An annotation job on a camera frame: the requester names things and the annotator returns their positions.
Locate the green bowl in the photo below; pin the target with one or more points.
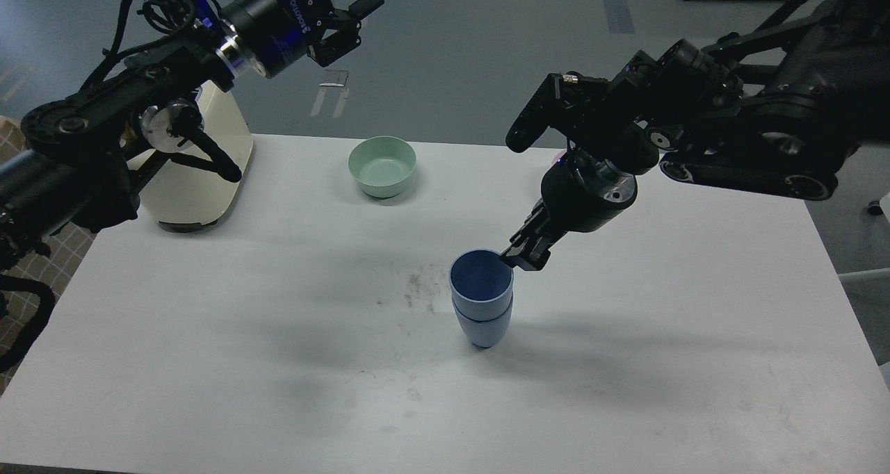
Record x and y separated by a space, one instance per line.
383 166

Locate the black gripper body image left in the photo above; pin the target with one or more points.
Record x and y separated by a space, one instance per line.
277 33

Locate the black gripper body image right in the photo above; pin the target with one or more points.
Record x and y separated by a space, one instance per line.
580 197

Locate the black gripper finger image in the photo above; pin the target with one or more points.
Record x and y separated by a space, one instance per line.
359 10

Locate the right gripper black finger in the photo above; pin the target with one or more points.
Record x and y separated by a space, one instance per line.
530 253

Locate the pink bowl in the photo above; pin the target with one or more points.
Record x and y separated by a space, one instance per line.
561 159

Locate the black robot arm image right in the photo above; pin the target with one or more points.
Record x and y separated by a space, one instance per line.
776 111

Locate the cream toaster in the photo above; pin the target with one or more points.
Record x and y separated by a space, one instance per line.
184 199

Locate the light blue cup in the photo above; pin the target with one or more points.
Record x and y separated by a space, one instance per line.
485 333
482 286

